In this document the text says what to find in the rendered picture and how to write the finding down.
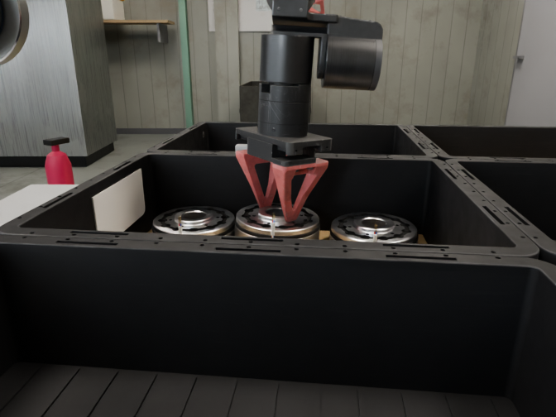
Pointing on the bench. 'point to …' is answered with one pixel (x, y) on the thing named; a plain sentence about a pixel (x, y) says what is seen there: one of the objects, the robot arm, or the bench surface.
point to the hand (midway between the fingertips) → (278, 208)
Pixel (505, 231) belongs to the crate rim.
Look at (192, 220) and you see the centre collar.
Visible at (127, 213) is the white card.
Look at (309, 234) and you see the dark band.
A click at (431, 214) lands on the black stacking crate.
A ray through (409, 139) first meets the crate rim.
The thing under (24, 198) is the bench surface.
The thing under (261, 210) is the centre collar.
